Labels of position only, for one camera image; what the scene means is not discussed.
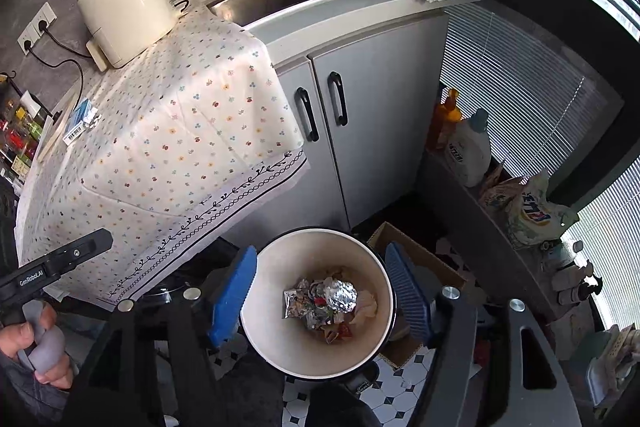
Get person's left forearm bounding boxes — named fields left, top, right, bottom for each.
left=0, top=352, right=73, bottom=427

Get cream air fryer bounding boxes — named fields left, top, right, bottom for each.
left=76, top=0, right=184, bottom=70

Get black kitchen spice rack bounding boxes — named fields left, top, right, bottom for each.
left=0, top=69, right=56, bottom=182

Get clear plastic bottle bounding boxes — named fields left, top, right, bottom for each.
left=542, top=239, right=584, bottom=276

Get white detergent bottle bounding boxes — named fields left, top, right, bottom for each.
left=445, top=108, right=494, bottom=188

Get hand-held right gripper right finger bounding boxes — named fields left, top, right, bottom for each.
left=384, top=242, right=583, bottom=427

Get printed laundry powder bag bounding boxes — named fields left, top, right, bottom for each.
left=505, top=171, right=581, bottom=251

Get green label sauce bottle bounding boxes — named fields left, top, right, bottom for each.
left=16, top=108, right=46, bottom=132

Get black cabinet handle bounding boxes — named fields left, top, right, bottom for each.
left=294, top=87, right=320, bottom=143
left=327, top=71, right=349, bottom=127

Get orange bottle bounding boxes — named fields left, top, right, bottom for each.
left=427, top=88, right=462, bottom=152

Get small printed refill bag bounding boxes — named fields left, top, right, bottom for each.
left=479, top=163, right=524, bottom=208

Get short black power cable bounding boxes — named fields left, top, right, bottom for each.
left=41, top=23, right=96, bottom=59

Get person's left hand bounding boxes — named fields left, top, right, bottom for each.
left=0, top=305, right=76, bottom=390

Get dark spray bottle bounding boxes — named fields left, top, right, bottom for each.
left=555, top=259, right=609, bottom=306

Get blue white medicine box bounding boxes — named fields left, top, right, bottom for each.
left=63, top=99, right=98, bottom=146

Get white trash bin black rim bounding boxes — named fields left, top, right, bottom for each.
left=240, top=227, right=399, bottom=381

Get red label sauce bottle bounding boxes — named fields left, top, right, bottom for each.
left=5, top=132, right=37, bottom=154

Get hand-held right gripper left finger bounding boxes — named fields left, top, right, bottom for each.
left=75, top=246, right=258, bottom=427

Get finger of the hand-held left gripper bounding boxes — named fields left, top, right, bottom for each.
left=59, top=228, right=113, bottom=276

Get person's dark trousers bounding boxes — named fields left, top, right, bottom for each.
left=220, top=349, right=287, bottom=427

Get window blinds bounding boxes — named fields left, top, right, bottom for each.
left=440, top=0, right=640, bottom=343

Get long black power cable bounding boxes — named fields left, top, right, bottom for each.
left=24, top=43, right=86, bottom=118

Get floral white tablecloth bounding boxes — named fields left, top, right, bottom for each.
left=15, top=4, right=311, bottom=314

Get foil ball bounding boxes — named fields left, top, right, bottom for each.
left=322, top=279, right=359, bottom=316

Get grey sink cabinet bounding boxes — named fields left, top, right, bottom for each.
left=272, top=9, right=450, bottom=231

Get brown cardboard box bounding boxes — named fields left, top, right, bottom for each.
left=367, top=222, right=469, bottom=371

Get white wall socket row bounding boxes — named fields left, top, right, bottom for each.
left=17, top=2, right=57, bottom=56

